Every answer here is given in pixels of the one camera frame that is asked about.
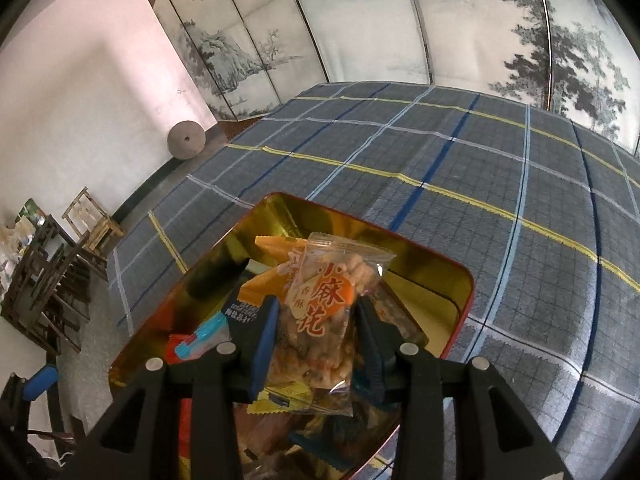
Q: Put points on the large clear fried snack packet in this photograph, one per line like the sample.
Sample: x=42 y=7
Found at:
x=265 y=440

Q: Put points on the red and gold tin box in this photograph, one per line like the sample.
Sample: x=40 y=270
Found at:
x=425 y=307

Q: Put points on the dark wooden furniture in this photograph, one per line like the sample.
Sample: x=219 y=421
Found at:
x=45 y=290

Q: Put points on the grey plaid blanket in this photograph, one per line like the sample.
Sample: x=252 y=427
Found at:
x=500 y=260

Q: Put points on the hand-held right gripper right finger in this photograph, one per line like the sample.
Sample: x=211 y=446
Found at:
x=372 y=355

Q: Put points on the painted folding screen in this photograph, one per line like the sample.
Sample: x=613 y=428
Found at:
x=375 y=20

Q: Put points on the orange snack packet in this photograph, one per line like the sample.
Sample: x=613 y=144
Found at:
x=272 y=250

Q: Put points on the round stone millstone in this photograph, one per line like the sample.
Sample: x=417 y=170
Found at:
x=186 y=140

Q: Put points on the clear dough twist packet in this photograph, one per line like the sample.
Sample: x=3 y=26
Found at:
x=320 y=310

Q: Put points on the blue candy wrapper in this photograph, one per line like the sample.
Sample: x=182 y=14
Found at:
x=212 y=335

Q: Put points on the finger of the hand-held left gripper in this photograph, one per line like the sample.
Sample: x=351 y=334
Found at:
x=42 y=381

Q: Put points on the yellow candy wrapper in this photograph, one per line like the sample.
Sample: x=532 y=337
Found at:
x=285 y=400

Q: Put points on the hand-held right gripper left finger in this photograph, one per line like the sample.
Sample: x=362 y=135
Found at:
x=262 y=355

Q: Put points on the light wooden chair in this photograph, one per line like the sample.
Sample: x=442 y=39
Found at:
x=97 y=225

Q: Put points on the navy cracker packet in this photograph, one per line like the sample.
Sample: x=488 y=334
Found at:
x=239 y=312

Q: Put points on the red snack packet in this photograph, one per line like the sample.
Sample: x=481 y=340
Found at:
x=177 y=350

